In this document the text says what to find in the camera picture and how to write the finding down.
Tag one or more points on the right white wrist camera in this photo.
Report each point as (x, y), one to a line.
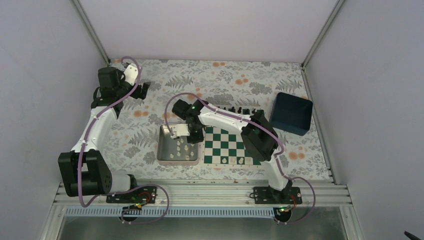
(179, 130)

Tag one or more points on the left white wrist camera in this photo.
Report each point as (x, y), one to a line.
(131, 74)

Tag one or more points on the green white chessboard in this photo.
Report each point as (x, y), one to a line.
(232, 145)

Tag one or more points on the dark blue box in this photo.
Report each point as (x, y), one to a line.
(291, 113)

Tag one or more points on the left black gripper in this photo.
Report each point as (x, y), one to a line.
(136, 94)

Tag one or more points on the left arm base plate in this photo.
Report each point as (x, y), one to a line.
(141, 196)

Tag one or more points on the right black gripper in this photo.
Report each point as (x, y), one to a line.
(197, 139)

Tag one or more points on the aluminium frame rail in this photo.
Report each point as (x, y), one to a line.
(210, 195)

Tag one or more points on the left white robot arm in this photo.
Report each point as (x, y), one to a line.
(83, 169)

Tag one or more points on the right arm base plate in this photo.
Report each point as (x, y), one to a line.
(265, 195)

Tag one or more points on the metal tray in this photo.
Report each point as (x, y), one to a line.
(176, 151)

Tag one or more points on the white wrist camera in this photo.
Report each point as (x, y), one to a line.
(131, 74)
(179, 130)

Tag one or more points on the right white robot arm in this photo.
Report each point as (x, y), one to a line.
(273, 169)

